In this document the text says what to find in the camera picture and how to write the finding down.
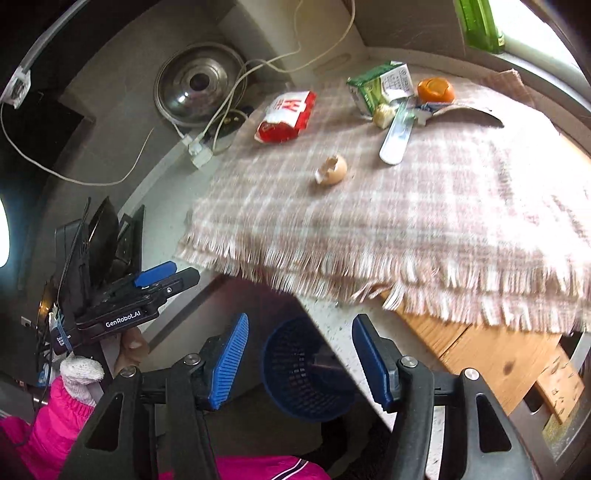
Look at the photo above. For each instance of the white power adapter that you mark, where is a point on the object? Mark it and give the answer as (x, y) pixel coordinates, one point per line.
(198, 152)

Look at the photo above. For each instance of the green milk carton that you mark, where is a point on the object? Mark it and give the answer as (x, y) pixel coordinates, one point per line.
(369, 90)

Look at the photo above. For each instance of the white wrapper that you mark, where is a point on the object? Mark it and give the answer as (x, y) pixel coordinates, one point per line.
(427, 110)

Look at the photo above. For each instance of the clear plastic tube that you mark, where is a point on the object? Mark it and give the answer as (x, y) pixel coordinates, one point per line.
(395, 143)

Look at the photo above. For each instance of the blue plastic basket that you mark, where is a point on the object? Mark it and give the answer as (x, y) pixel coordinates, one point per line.
(286, 369)

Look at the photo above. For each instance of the black stand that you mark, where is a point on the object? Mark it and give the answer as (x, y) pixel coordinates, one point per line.
(104, 235)

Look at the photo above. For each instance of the green plastic frame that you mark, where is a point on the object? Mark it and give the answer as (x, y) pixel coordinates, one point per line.
(480, 23)

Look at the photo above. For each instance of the person's left forearm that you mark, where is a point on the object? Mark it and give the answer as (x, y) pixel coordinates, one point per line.
(55, 415)

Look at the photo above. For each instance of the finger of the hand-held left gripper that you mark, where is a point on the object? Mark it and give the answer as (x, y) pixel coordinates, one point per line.
(154, 273)
(182, 279)

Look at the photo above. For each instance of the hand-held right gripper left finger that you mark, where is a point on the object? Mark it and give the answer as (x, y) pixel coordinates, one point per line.
(231, 360)

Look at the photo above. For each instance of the brown eggshell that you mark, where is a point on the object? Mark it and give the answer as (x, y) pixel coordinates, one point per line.
(333, 171)

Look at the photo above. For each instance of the wooden cabinet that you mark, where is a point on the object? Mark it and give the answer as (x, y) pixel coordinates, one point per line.
(485, 355)

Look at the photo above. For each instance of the plaid fringed blanket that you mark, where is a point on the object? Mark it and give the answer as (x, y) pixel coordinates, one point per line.
(369, 207)

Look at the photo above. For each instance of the steel pot lid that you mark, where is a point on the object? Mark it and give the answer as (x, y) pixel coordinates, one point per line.
(184, 94)

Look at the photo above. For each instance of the dark curved scrap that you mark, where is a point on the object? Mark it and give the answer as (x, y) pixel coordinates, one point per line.
(482, 116)

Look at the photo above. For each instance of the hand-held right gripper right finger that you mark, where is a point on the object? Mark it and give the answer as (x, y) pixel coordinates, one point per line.
(369, 364)

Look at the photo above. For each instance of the yellow fruit piece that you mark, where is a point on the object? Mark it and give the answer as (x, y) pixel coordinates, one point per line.
(382, 116)

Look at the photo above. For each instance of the person's left hand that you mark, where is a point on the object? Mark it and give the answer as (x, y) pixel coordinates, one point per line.
(132, 345)

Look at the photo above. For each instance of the red snack packet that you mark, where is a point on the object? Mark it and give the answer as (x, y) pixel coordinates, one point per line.
(286, 120)

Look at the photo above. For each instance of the pink padded clothing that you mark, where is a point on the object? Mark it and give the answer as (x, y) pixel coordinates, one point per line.
(258, 468)

